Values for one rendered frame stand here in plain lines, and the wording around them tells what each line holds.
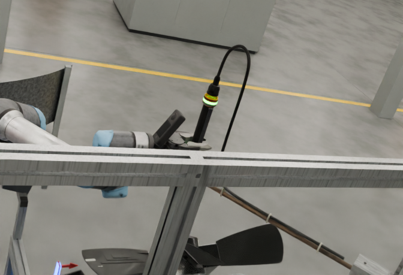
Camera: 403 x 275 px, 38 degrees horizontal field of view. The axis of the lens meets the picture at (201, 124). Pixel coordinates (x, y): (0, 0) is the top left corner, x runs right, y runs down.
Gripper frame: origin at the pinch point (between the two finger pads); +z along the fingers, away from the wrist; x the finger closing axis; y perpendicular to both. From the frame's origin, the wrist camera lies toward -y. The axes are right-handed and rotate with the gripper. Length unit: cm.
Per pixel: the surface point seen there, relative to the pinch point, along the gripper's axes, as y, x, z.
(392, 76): 109, -381, 484
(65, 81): 79, -208, 14
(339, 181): -36, 74, -18
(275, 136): 166, -306, 277
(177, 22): 139, -565, 256
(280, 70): 166, -501, 403
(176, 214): -29, 74, -48
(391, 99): 138, -372, 491
